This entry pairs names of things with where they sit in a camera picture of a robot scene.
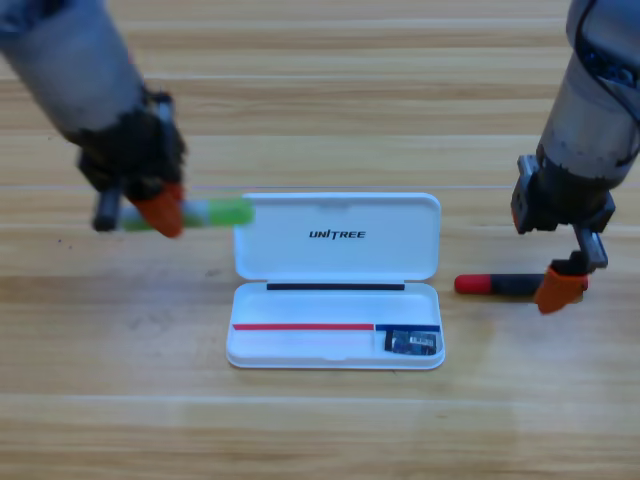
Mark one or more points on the dark blue eraser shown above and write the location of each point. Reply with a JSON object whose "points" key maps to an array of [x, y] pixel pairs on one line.
{"points": [[410, 344]]}

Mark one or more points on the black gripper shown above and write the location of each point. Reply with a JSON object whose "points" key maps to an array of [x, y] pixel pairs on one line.
{"points": [[135, 150], [555, 200]]}

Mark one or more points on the red and black marker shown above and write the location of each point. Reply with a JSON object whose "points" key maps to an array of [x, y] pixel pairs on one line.
{"points": [[475, 284]]}

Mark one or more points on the white Unitree pencil case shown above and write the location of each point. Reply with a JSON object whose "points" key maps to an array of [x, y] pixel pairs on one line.
{"points": [[300, 310]]}

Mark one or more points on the green highlighter pen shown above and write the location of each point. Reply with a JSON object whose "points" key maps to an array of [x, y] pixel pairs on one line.
{"points": [[225, 212]]}

